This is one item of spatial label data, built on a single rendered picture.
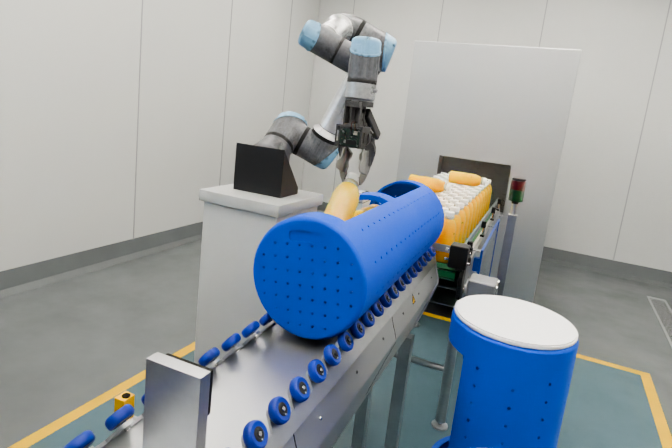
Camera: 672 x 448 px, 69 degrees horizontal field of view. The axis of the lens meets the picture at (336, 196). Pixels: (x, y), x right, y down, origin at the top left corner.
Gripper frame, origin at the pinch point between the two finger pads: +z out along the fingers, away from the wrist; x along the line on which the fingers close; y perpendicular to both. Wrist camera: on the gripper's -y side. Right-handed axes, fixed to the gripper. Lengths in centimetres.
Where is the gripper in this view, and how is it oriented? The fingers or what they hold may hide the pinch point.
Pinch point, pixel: (353, 178)
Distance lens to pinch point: 129.6
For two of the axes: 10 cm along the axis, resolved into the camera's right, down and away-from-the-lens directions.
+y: -3.9, 1.1, -9.1
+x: 9.1, 1.7, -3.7
